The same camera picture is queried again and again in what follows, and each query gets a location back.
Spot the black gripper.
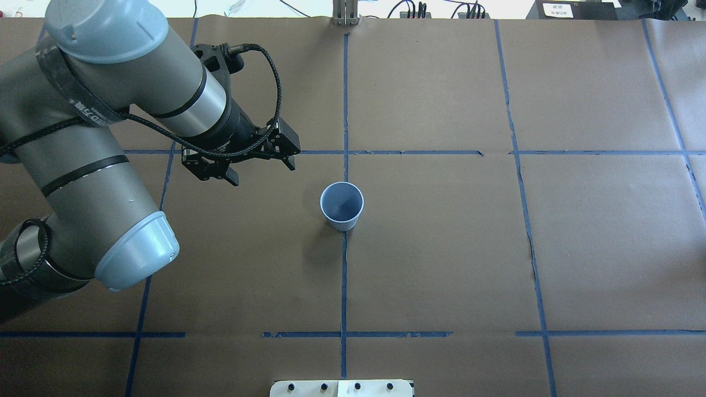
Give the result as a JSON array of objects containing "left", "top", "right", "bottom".
[{"left": 223, "top": 101, "right": 302, "bottom": 171}]

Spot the black power supply box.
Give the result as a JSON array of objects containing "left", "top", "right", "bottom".
[{"left": 525, "top": 1, "right": 618, "bottom": 20}]

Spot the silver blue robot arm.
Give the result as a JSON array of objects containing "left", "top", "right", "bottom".
[{"left": 2, "top": 1, "right": 301, "bottom": 323}]

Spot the blue ribbed cup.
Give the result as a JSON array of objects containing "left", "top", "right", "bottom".
[{"left": 319, "top": 181, "right": 364, "bottom": 232}]

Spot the white pedestal column base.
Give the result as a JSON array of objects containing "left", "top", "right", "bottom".
[{"left": 269, "top": 379, "right": 415, "bottom": 396}]

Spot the aluminium frame post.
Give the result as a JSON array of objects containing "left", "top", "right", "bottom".
[{"left": 331, "top": 0, "right": 360, "bottom": 26}]

